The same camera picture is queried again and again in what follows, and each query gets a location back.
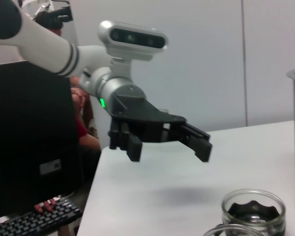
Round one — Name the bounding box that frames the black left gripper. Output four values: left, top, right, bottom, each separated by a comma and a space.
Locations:
108, 86, 213, 163

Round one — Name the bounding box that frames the bystander bare hand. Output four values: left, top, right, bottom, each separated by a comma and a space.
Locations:
34, 198, 58, 214

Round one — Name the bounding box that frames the person in red shirt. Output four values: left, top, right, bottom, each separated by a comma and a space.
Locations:
33, 3, 102, 177

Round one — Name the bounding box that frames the black computer monitor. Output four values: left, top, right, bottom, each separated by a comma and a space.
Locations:
0, 60, 81, 219

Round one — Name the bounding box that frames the black computer keyboard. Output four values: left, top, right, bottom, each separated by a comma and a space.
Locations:
0, 195, 84, 236

